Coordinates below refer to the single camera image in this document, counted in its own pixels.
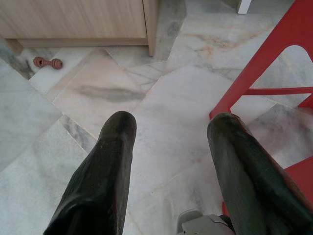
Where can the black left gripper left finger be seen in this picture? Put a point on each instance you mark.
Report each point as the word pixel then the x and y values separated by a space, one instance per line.
pixel 102 176

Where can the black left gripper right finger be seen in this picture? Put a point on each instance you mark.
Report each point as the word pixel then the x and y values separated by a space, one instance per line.
pixel 254 181

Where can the small brown dumbbell toy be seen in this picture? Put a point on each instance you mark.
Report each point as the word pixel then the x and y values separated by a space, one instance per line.
pixel 48 62

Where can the red plastic chair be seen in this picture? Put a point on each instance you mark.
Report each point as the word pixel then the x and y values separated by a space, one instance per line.
pixel 281 49

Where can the light wooden cabinet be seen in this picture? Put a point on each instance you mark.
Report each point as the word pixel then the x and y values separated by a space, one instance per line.
pixel 80 22

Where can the white furniture leg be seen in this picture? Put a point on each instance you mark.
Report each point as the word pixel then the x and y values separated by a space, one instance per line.
pixel 244 6

